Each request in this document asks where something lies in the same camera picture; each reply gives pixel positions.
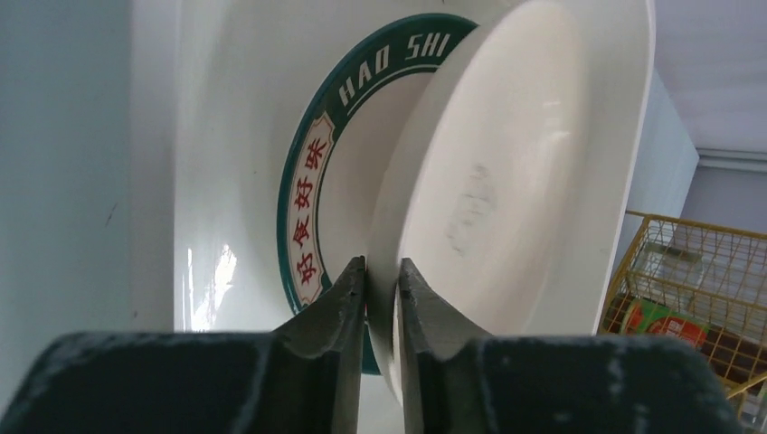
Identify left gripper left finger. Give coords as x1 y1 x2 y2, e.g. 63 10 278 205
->
1 257 365 433

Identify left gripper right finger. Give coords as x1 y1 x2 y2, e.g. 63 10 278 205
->
398 259 743 433

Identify cream plate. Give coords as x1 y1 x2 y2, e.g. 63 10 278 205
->
367 1 588 397

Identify red label sauce bottle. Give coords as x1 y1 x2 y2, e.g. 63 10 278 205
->
620 298 708 349

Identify green rimmed patterned plate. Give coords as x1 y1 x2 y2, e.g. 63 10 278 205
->
276 13 480 377

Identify white rectangular tub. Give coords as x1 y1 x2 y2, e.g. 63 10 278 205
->
128 0 658 434

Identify yellow wire basket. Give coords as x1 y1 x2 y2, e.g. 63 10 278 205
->
598 212 766 432

